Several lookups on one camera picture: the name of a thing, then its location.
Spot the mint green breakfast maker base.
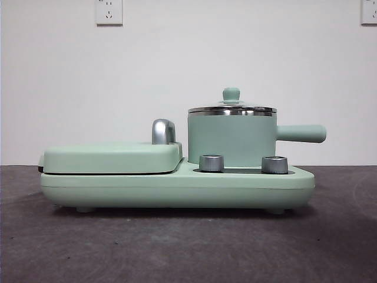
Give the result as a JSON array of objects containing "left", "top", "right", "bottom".
[{"left": 39, "top": 157, "right": 316, "bottom": 215}]

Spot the white wall socket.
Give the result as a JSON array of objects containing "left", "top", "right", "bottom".
[
  {"left": 361, "top": 0, "right": 377, "bottom": 27},
  {"left": 95, "top": 0, "right": 124, "bottom": 27}
]

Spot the glass lid with green knob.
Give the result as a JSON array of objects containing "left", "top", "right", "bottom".
[{"left": 187, "top": 87, "right": 277, "bottom": 116}]

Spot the grey felt table cloth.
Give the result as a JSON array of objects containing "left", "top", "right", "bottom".
[{"left": 0, "top": 164, "right": 377, "bottom": 283}]

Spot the silver griddle cover handle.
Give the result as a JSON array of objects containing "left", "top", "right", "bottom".
[{"left": 151, "top": 118, "right": 178, "bottom": 146}]

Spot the silver control knob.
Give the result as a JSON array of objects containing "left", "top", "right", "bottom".
[
  {"left": 199, "top": 153, "right": 226, "bottom": 173},
  {"left": 261, "top": 155, "right": 289, "bottom": 175}
]

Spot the mint green hinged griddle cover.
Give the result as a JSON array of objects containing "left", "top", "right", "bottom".
[{"left": 37, "top": 140, "right": 184, "bottom": 175}]

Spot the mint green pot with handle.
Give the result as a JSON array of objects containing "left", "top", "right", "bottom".
[{"left": 187, "top": 107, "right": 328, "bottom": 166}]

